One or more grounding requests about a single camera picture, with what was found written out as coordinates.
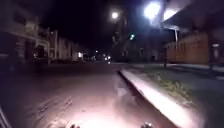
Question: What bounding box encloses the orange brick building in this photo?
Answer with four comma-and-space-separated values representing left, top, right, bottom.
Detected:
161, 0, 224, 66

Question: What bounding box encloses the grey pavement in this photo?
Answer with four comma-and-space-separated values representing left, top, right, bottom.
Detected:
133, 63, 224, 128

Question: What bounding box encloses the robot's own part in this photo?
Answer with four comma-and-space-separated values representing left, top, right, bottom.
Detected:
141, 122, 154, 128
69, 123, 81, 128

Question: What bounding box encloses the pale concrete kerb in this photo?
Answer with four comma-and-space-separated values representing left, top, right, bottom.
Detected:
118, 68, 204, 128

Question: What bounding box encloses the street lamp pole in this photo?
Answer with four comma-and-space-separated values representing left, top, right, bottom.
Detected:
172, 27, 179, 51

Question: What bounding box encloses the row of pale buildings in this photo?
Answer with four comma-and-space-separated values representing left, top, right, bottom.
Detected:
0, 0, 88, 68

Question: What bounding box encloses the grass strip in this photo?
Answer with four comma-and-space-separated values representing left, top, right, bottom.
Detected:
128, 66, 224, 109

